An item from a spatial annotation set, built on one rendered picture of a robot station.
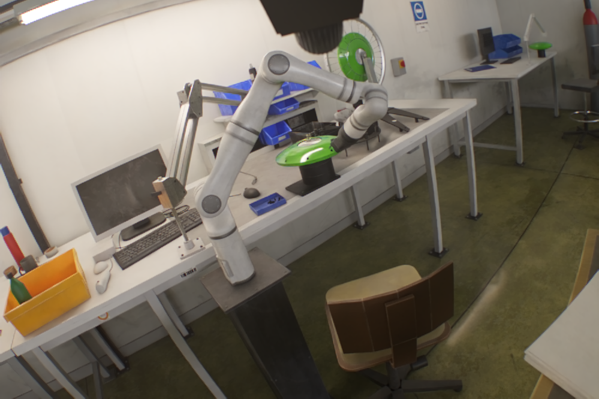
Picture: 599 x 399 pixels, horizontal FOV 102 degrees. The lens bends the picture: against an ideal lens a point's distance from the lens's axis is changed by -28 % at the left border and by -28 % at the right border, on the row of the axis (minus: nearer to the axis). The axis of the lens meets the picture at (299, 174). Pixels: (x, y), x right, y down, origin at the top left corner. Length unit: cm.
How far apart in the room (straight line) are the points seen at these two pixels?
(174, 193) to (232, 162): 33
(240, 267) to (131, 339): 157
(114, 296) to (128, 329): 123
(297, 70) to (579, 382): 91
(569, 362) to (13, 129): 229
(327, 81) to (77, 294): 109
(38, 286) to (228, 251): 92
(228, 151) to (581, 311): 87
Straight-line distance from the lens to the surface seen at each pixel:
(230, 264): 104
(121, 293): 122
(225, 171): 92
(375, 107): 98
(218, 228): 99
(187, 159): 124
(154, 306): 132
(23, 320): 135
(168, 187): 116
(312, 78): 93
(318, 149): 131
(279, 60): 92
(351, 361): 109
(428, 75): 365
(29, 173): 211
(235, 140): 91
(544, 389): 55
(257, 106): 94
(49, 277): 158
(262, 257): 116
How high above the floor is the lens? 144
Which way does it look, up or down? 19 degrees down
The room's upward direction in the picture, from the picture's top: 16 degrees counter-clockwise
